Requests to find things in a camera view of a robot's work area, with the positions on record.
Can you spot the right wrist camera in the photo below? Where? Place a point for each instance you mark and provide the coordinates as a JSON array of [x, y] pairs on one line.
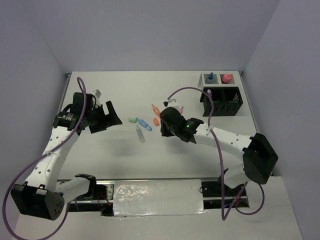
[[172, 103]]

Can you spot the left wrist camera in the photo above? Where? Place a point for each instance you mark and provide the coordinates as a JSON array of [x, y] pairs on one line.
[[97, 94]]

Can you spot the green highlighter cap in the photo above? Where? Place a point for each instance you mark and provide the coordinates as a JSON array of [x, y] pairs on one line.
[[132, 120]]

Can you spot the green highlighter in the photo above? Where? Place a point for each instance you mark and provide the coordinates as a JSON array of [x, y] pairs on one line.
[[140, 134]]

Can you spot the orange highlighter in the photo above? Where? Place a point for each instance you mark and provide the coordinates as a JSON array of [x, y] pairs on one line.
[[156, 110]]

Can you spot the orange highlighter cap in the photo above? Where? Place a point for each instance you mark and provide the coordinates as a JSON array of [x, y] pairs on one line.
[[156, 122]]

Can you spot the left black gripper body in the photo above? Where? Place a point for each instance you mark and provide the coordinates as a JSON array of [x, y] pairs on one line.
[[100, 121]]

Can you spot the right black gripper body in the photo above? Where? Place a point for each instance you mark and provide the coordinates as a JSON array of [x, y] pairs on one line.
[[168, 131]]

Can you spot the white two-cell organizer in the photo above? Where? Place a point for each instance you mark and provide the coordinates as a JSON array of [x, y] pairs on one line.
[[217, 80]]

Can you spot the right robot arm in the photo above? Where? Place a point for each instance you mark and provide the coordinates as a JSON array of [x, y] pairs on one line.
[[257, 156]]

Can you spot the purple highlighter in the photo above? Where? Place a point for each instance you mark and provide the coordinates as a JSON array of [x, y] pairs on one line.
[[209, 92]]

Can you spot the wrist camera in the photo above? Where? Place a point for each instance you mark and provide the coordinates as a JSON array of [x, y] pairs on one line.
[[172, 103], [97, 94]]

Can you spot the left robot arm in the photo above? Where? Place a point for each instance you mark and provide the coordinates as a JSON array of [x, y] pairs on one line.
[[40, 196]]

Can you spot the pink cap glue bottle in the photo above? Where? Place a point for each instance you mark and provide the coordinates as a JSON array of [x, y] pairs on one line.
[[226, 79]]

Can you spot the blue highlighter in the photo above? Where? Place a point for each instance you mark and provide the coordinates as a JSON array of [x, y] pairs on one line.
[[144, 124]]

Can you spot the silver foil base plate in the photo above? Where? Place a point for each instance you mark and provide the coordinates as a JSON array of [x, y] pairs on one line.
[[158, 198]]

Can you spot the black slotted organizer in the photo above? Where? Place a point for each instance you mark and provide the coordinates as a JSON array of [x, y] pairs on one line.
[[226, 100]]

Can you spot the blue cap clear bottle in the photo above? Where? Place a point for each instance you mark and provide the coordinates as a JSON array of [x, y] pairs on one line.
[[210, 78]]

